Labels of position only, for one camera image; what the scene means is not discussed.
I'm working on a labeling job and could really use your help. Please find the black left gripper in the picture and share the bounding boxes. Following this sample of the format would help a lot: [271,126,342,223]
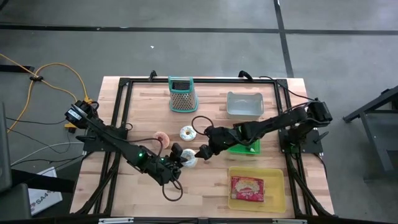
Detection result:
[146,142,189,187]

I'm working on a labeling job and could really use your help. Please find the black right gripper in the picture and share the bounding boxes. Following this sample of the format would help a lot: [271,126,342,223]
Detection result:
[195,126,241,161]

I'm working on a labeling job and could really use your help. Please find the white donut blue icing lines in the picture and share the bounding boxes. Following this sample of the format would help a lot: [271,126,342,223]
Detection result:
[181,148,198,169]

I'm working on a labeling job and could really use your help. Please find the white donut coloured sprinkles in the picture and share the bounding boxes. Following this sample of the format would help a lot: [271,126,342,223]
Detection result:
[179,125,198,142]

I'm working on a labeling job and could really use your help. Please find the pink-topped toy donut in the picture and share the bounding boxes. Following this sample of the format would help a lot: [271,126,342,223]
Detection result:
[154,131,170,150]

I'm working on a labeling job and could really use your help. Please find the red popcorn packet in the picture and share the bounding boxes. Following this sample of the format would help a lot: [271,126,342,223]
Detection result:
[230,175,265,203]

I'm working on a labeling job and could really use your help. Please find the green slotted plastic basket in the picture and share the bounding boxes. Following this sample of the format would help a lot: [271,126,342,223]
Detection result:
[226,138,261,156]

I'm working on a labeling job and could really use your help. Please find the teal metal box grater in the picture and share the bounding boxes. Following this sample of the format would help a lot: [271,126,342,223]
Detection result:
[168,76,199,113]

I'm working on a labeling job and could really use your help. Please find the grey plastic bin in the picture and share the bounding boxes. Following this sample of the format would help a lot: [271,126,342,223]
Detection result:
[226,91,265,121]

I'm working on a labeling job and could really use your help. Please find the yellow plastic bin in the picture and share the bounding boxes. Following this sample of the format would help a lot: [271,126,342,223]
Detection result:
[228,166,287,214]

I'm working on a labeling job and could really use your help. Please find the silver aluminium extrusion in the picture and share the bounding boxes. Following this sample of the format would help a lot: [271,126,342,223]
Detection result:
[272,218,307,224]
[98,217,134,224]

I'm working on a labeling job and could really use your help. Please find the white printed cardboard box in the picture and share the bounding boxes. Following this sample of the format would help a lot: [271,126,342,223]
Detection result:
[27,167,63,216]

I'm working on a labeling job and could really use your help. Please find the black metal stand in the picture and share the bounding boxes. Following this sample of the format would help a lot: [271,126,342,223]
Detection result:
[343,85,398,187]

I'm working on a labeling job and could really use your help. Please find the dark grey cabinet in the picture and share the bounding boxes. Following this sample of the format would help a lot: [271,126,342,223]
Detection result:
[0,102,32,222]

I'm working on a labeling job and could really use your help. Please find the black flat floor bar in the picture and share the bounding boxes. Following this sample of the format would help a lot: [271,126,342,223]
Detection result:
[0,64,35,73]

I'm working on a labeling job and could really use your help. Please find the black right gripper cable loop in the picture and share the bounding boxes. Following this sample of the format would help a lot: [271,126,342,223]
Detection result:
[190,115,215,137]

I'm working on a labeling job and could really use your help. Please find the black aluminium table frame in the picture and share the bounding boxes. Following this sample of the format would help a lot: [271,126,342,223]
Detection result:
[71,76,335,218]

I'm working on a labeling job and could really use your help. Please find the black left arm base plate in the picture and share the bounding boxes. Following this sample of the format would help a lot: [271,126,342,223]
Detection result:
[83,126,129,153]

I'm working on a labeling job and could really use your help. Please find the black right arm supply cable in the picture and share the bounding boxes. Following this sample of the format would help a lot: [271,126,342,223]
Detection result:
[258,75,318,102]

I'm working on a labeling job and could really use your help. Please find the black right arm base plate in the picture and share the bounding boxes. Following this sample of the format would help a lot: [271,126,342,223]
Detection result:
[279,129,324,154]

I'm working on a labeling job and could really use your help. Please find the white floor cable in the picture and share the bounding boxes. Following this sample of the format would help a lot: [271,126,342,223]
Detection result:
[11,141,85,166]

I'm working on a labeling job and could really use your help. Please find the black flat strap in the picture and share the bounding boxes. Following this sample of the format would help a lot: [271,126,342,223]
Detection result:
[11,169,76,194]

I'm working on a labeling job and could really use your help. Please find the yellow extension cable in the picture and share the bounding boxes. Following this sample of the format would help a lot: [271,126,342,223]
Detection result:
[0,52,94,133]

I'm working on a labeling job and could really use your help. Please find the thin black floor cable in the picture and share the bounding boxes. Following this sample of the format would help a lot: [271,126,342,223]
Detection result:
[5,116,68,126]

